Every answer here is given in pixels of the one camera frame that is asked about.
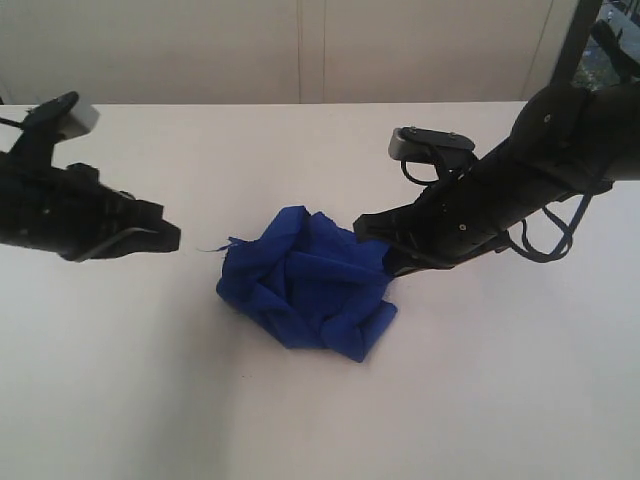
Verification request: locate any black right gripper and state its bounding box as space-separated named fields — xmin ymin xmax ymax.
xmin=353 ymin=182 xmax=513 ymax=278

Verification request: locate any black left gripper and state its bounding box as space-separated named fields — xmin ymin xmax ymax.
xmin=1 ymin=162 xmax=181 ymax=261

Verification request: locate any blue towel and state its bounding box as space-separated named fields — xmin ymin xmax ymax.
xmin=216 ymin=206 xmax=397 ymax=363

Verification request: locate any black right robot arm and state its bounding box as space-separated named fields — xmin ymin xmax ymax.
xmin=353 ymin=83 xmax=639 ymax=277

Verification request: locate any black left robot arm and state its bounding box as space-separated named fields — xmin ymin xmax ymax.
xmin=1 ymin=91 xmax=181 ymax=263

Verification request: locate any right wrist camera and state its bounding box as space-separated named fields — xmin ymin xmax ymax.
xmin=388 ymin=126 xmax=477 ymax=169

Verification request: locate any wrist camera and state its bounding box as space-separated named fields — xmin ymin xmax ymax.
xmin=22 ymin=91 xmax=100 ymax=141
xmin=388 ymin=126 xmax=477 ymax=169

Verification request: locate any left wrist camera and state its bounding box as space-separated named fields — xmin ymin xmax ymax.
xmin=22 ymin=91 xmax=100 ymax=141

